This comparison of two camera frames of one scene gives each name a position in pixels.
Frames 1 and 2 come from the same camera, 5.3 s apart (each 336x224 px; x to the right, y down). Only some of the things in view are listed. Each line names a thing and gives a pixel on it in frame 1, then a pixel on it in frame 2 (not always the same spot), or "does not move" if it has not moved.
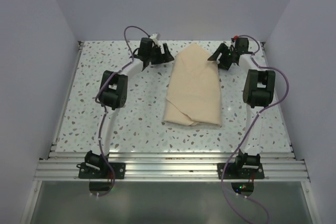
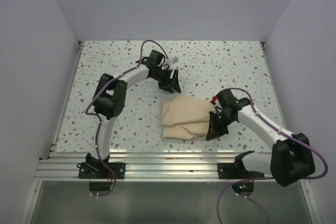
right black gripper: (221, 49) -> (214, 131)
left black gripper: (161, 59) -> (167, 85)
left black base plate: (119, 170) does not move
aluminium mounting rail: (168, 167) does not move
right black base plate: (231, 172) does not move
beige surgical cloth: (193, 97) -> (186, 118)
